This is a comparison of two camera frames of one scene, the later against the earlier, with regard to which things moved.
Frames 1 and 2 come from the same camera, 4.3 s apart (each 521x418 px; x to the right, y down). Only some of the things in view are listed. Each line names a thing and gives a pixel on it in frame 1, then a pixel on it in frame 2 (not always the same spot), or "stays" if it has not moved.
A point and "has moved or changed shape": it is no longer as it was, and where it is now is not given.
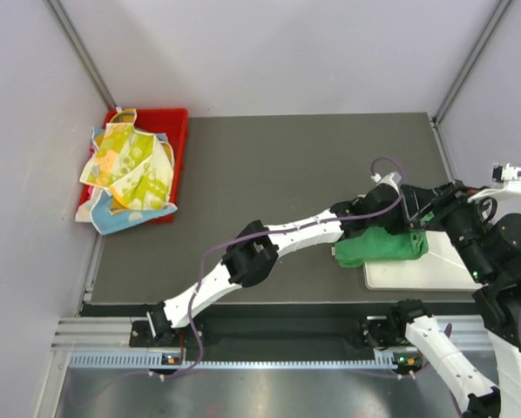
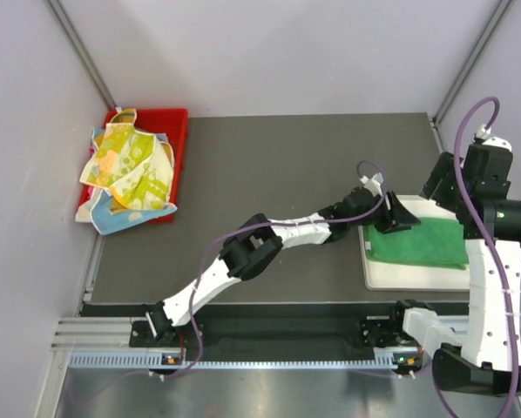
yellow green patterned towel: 137,166 stays
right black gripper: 441,199 → 444,169
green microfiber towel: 377,245 has moved or changed shape
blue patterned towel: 105,222 stays
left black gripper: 402,224 stays
